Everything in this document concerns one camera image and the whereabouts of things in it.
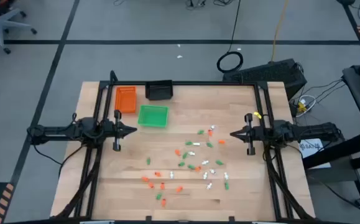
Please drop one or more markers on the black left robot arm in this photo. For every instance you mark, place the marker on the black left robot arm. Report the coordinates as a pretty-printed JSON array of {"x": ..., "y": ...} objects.
[{"x": 58, "y": 132}]

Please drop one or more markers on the orange plastic basket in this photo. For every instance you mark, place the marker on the orange plastic basket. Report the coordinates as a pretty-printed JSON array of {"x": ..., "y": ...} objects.
[{"x": 125, "y": 99}]

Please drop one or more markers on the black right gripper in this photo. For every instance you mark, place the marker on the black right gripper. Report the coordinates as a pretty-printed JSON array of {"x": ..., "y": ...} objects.
[{"x": 251, "y": 133}]

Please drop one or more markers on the yellow plug connector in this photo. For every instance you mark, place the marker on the yellow plug connector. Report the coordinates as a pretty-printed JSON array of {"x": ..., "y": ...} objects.
[{"x": 301, "y": 107}]

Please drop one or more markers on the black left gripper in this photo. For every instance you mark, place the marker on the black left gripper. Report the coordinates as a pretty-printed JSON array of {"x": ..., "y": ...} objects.
[{"x": 117, "y": 129}]

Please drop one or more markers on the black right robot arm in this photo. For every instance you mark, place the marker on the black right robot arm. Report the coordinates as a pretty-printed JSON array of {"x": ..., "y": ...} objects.
[{"x": 307, "y": 132}]

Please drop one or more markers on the black aluminium table frame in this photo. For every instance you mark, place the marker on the black aluminium table frame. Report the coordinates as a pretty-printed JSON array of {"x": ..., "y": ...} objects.
[{"x": 198, "y": 83}]

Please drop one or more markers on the white paper sign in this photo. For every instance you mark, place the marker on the white paper sign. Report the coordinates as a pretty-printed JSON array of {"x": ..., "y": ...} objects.
[{"x": 311, "y": 154}]

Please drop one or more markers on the black computer case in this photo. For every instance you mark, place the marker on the black computer case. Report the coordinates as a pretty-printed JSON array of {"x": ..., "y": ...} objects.
[{"x": 270, "y": 74}]

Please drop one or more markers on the yellow tape tag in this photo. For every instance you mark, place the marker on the yellow tape tag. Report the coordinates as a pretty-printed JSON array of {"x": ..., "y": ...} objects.
[{"x": 257, "y": 115}]

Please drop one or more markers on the green plastic basket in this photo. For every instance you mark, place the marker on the green plastic basket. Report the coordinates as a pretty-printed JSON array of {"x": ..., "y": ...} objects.
[{"x": 153, "y": 116}]

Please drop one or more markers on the black plastic basket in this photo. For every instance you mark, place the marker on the black plastic basket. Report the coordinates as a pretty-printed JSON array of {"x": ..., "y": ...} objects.
[{"x": 158, "y": 91}]

